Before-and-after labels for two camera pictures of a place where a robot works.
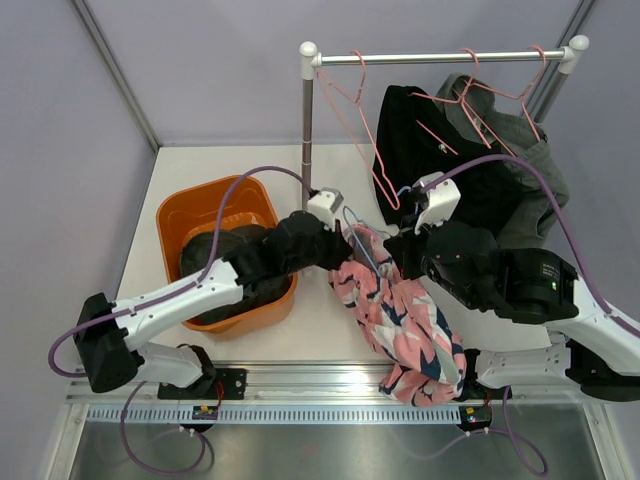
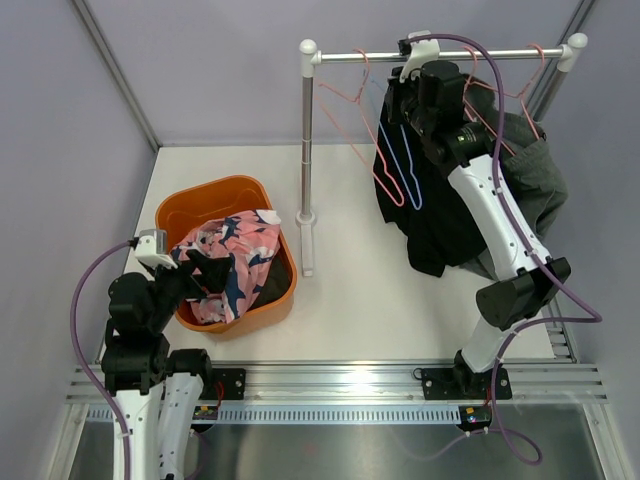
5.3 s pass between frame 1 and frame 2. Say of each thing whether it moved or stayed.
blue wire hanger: moved
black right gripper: moved
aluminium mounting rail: stayed
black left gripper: moved
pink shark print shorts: moved
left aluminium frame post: stayed
